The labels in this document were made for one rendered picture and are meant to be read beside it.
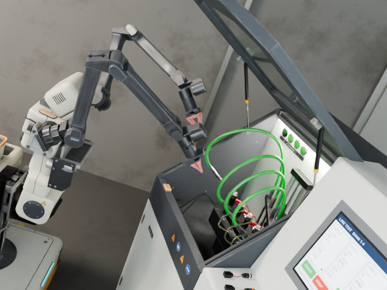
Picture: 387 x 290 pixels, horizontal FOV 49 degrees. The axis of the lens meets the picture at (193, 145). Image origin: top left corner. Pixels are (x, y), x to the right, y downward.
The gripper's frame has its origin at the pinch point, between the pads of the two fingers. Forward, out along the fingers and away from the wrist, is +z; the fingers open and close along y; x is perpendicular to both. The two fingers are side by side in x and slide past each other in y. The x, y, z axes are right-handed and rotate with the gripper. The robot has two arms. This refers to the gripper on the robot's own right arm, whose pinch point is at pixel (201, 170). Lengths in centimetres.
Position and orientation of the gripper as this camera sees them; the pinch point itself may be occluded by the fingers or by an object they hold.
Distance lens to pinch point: 187.3
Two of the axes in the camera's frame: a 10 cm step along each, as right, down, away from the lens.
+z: 4.4, 7.9, 4.3
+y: 9.0, -4.2, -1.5
